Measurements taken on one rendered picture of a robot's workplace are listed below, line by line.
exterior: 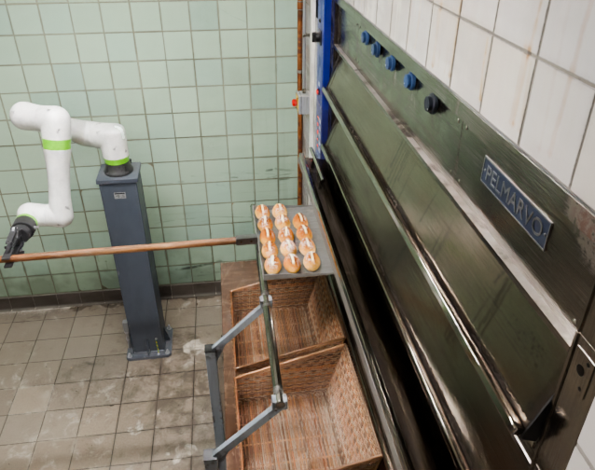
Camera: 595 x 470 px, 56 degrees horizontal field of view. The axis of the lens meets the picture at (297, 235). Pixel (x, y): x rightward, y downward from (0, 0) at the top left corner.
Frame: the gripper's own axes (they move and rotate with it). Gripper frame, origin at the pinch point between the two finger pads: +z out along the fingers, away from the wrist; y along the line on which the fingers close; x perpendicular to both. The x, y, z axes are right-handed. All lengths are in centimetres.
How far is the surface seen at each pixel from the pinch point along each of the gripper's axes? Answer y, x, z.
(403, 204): -57, -133, 76
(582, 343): -75, -134, 149
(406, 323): -29, -132, 91
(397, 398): -23, -125, 111
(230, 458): 60, -82, 61
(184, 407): 119, -56, -19
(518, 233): -78, -136, 126
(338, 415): 55, -126, 51
